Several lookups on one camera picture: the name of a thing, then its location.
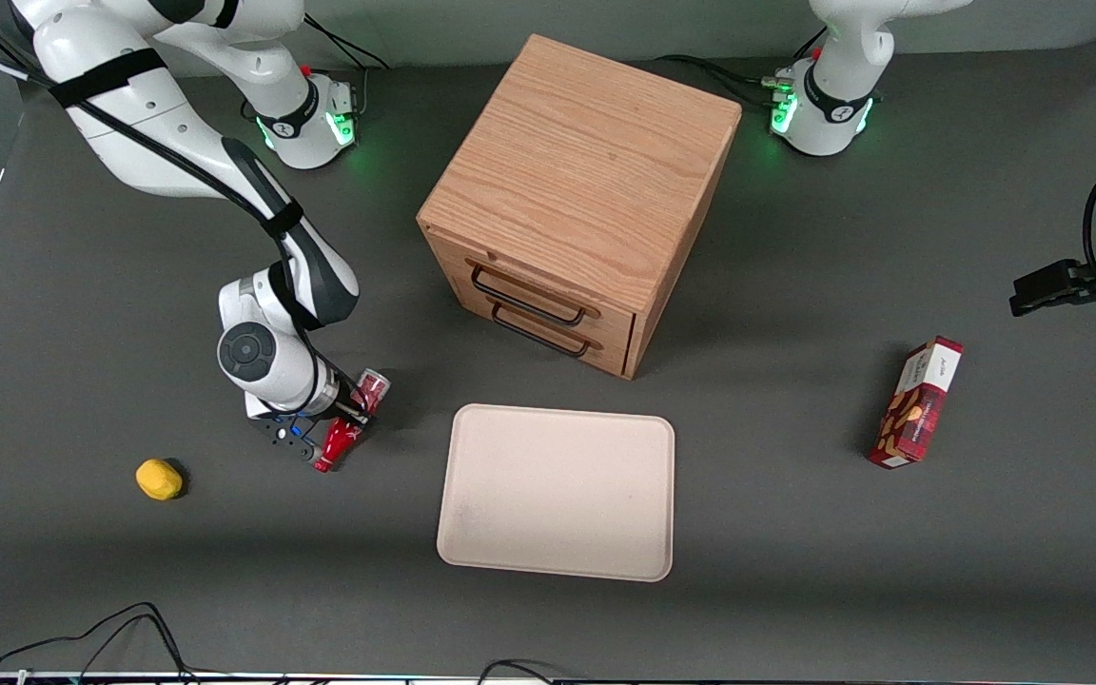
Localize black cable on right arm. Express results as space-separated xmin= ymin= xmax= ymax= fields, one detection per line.
xmin=0 ymin=0 xmax=370 ymax=421

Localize black looped table cable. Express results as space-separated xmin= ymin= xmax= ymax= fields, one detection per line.
xmin=0 ymin=601 xmax=199 ymax=684

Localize yellow lemon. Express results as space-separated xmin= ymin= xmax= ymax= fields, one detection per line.
xmin=135 ymin=458 xmax=185 ymax=501

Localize black left arm base cables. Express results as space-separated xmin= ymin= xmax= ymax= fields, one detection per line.
xmin=653 ymin=27 xmax=831 ymax=111

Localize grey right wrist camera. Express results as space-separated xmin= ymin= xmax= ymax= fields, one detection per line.
xmin=257 ymin=415 xmax=319 ymax=465

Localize wooden drawer front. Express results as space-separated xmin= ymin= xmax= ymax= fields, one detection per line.
xmin=426 ymin=228 xmax=639 ymax=345
xmin=451 ymin=276 xmax=635 ymax=378

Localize beige rectangular tray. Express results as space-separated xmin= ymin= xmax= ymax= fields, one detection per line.
xmin=436 ymin=402 xmax=677 ymax=583

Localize black metal drawer handle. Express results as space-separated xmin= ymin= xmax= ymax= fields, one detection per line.
xmin=470 ymin=264 xmax=589 ymax=327
xmin=491 ymin=303 xmax=595 ymax=360

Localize red cookie box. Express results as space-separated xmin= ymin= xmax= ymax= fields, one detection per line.
xmin=867 ymin=335 xmax=966 ymax=470

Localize black right arm base cable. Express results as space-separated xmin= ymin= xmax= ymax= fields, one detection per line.
xmin=301 ymin=14 xmax=389 ymax=117

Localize wooden drawer cabinet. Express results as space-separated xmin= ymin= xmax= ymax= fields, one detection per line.
xmin=416 ymin=33 xmax=743 ymax=382

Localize black short table cable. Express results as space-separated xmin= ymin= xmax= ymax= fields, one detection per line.
xmin=476 ymin=658 xmax=560 ymax=685

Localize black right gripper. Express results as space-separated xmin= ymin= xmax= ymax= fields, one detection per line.
xmin=318 ymin=379 xmax=380 ymax=427

